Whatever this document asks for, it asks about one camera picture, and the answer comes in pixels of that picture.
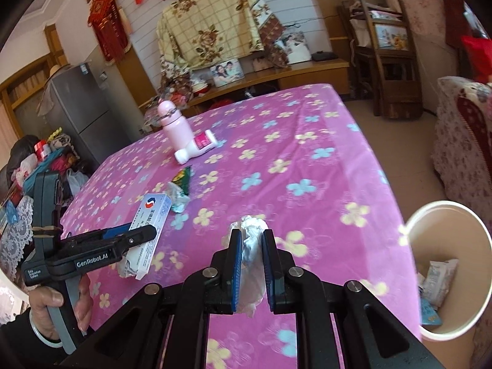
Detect red chinese knot decoration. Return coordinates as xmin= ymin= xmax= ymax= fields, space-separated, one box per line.
xmin=88 ymin=0 xmax=130 ymax=63

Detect red pillow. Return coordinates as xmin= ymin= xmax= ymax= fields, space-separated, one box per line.
xmin=461 ymin=36 xmax=492 ymax=83

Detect grey refrigerator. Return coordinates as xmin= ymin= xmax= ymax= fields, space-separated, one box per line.
xmin=39 ymin=62 xmax=130 ymax=167

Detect wooden chair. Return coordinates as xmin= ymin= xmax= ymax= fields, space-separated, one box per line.
xmin=337 ymin=0 xmax=424 ymax=120

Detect white tissue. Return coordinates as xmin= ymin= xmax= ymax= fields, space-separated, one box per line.
xmin=230 ymin=215 xmax=268 ymax=317

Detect pink floral tablecloth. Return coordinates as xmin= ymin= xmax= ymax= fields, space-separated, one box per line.
xmin=62 ymin=84 xmax=419 ymax=368

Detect white blue medicine box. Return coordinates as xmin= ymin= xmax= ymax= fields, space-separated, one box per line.
xmin=117 ymin=193 xmax=172 ymax=280

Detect framed couple photo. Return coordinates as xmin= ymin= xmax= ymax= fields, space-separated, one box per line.
xmin=210 ymin=58 xmax=244 ymax=88

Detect beige floral cloth cover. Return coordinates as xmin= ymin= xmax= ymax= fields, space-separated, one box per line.
xmin=156 ymin=0 xmax=288 ymax=84

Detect pink thermos bottle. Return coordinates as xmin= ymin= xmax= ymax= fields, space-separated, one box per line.
xmin=158 ymin=99 xmax=194 ymax=151

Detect pile of clutter bags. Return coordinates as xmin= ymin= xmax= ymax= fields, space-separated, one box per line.
xmin=1 ymin=128 xmax=93 ymax=207

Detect floral covered sofa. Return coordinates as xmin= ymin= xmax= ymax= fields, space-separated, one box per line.
xmin=431 ymin=76 xmax=491 ymax=228

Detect green snack wrapper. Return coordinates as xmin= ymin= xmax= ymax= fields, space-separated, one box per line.
xmin=172 ymin=166 xmax=192 ymax=196

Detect large wedding photo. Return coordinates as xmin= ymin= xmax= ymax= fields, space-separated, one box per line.
xmin=276 ymin=31 xmax=311 ymax=64

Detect silver white wrapper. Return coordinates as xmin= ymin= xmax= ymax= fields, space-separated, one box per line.
xmin=165 ymin=182 xmax=190 ymax=213

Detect wooden tv cabinet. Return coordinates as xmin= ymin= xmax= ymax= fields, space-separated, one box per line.
xmin=188 ymin=58 xmax=350 ymax=108

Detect light blue plastic wrapper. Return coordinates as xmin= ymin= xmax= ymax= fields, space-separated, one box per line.
xmin=420 ymin=297 xmax=442 ymax=327

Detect pink trash bin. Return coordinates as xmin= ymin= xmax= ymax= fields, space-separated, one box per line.
xmin=403 ymin=201 xmax=491 ymax=342

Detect white bottle pink label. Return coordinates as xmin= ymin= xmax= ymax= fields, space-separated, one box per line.
xmin=174 ymin=129 xmax=218 ymax=165

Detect person's left hand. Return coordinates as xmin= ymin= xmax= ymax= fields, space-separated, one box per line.
xmin=28 ymin=274 xmax=94 ymax=341

